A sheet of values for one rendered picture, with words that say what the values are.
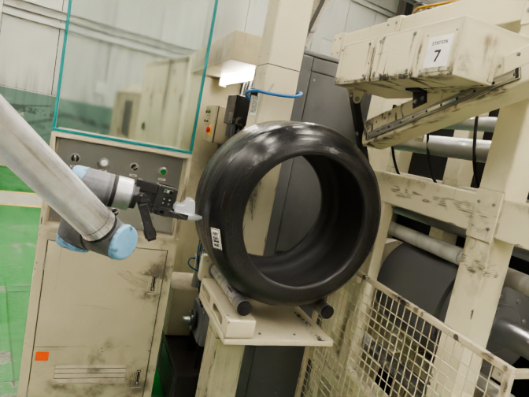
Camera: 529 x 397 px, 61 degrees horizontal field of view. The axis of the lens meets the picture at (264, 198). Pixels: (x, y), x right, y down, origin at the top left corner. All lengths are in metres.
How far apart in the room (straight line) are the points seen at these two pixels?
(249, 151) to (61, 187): 0.50
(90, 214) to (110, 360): 1.18
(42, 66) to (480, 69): 9.50
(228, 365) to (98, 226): 0.95
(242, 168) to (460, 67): 0.61
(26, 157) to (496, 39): 1.12
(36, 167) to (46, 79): 9.30
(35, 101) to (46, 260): 8.31
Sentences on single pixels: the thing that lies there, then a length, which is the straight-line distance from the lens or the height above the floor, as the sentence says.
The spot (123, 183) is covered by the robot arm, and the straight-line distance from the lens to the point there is 1.27.
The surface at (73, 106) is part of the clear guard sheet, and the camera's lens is 1.92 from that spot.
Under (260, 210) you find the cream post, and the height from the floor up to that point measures 1.13.
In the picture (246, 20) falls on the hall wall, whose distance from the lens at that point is 11.69.
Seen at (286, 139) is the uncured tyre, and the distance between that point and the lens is 1.27.
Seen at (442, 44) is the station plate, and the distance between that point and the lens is 1.29.
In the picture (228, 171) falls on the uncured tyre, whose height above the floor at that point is 1.29.
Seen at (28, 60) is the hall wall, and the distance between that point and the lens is 10.26.
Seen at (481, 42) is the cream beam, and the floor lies 1.73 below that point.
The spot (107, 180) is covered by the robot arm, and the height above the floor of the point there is 1.21.
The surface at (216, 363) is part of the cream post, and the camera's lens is 1.85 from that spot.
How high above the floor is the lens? 1.40
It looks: 8 degrees down
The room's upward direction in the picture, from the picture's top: 11 degrees clockwise
